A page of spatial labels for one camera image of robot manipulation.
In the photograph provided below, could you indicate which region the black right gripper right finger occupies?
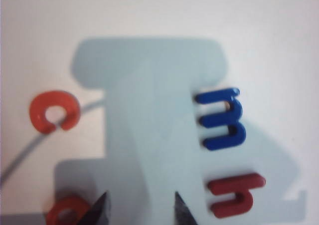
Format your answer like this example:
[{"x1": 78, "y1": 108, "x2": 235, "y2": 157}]
[{"x1": 173, "y1": 191, "x2": 200, "y2": 225}]

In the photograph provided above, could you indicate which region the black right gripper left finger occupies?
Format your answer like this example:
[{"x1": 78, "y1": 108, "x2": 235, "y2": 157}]
[{"x1": 79, "y1": 191, "x2": 110, "y2": 225}]

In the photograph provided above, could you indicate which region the orange letter a magnet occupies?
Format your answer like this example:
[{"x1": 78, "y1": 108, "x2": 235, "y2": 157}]
[{"x1": 46, "y1": 196, "x2": 90, "y2": 225}]

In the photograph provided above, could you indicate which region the orange letter c magnet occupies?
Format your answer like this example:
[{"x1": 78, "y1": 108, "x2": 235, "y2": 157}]
[{"x1": 29, "y1": 90, "x2": 80, "y2": 133}]

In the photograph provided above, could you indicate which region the red letter h magnet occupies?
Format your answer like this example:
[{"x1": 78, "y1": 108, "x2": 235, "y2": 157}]
[{"x1": 208, "y1": 173, "x2": 266, "y2": 218}]

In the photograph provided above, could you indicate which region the blue letter m magnet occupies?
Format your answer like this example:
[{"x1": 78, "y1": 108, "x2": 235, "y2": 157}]
[{"x1": 194, "y1": 87, "x2": 247, "y2": 151}]

